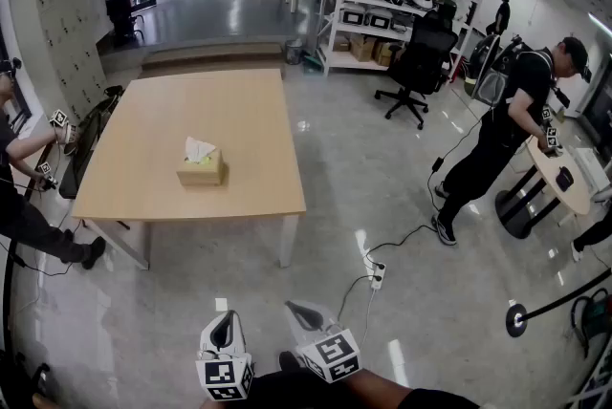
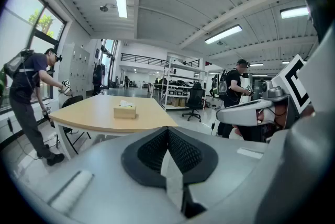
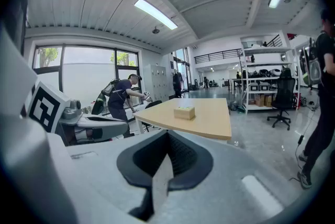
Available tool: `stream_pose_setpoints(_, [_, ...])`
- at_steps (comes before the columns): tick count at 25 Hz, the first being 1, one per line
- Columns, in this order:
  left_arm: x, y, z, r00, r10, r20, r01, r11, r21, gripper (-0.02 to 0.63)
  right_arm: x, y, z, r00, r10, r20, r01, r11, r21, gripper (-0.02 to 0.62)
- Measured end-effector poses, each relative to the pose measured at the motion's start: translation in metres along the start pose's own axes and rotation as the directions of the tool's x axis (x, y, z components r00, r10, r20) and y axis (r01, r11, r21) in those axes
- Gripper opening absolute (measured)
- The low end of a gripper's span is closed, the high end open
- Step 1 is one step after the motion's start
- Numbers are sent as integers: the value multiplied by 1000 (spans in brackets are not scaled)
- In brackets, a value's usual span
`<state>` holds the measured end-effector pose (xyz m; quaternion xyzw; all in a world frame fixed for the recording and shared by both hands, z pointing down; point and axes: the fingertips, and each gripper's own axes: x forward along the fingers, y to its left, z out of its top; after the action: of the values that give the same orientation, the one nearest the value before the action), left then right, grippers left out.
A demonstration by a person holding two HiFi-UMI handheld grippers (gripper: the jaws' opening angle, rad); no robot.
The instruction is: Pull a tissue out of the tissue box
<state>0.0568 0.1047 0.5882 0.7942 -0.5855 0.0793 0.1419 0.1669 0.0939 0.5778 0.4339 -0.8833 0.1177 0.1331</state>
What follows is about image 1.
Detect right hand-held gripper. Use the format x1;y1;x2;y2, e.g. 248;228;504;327
284;299;361;384

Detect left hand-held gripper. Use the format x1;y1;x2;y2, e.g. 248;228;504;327
195;309;255;403

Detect wooden tissue box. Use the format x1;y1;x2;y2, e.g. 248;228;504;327
175;147;227;187

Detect white tissue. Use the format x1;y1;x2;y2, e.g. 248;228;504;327
184;136;218;166

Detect person's right forearm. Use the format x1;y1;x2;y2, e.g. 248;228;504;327
334;371;415;409

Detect brown cardboard box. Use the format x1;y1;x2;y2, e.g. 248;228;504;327
350;35;379;63
372;40;405;67

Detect white storage box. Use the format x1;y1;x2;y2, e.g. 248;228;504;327
340;4;368;27
366;7;395;31

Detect person's black shoe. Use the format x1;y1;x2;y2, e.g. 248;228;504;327
278;351;303;373

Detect person's black trousers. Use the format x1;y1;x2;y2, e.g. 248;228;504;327
198;367;487;409

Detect white power strip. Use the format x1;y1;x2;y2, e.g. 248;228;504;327
369;260;388;291

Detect black stanchion base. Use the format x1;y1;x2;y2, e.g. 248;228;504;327
506;304;529;338

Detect light wooden table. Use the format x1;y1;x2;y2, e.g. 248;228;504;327
71;68;308;272

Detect black barrier belt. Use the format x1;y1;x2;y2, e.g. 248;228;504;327
518;267;612;320

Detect grey waste bin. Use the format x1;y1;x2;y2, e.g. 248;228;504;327
284;37;304;66

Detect wooden step platform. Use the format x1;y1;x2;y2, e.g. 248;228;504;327
137;40;289;80

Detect black pouch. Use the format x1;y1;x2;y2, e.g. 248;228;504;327
554;164;576;193

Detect round wooden table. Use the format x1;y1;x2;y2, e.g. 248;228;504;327
493;134;592;241

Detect black office chair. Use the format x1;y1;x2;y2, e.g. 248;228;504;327
374;9;461;132

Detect transparent backpack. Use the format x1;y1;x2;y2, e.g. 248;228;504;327
462;32;516;105

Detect grey locker cabinet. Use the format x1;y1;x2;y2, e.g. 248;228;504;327
33;0;109;122

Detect black power cable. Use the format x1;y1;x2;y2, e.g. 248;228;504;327
336;119;484;322

